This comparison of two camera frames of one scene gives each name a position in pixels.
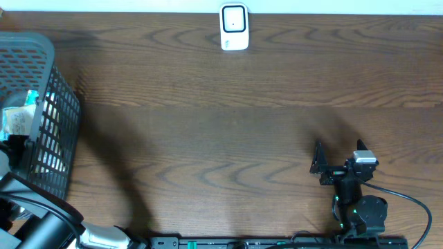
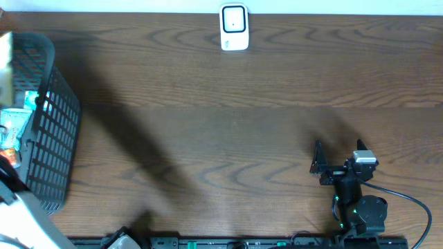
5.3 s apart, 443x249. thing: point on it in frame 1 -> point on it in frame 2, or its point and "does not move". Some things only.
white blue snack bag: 19,120 -> 5,69
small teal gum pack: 31,97 does not move
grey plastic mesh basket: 28,69 does not move
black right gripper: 319,164 does not move
